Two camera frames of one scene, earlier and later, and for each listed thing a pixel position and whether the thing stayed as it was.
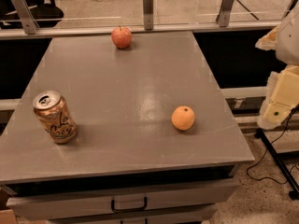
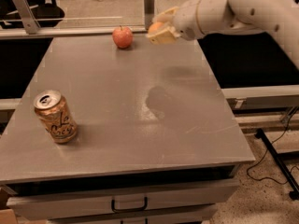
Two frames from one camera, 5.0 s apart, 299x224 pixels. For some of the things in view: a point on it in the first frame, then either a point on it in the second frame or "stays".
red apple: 121,36 stays
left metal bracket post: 24,13 stays
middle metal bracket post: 148,8 stays
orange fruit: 182,118 → 155,27
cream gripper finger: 281,98 → 163,36
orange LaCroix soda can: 54,115 stays
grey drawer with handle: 192,194 stays
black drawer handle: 130,209 stays
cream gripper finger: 268,41 → 166,16
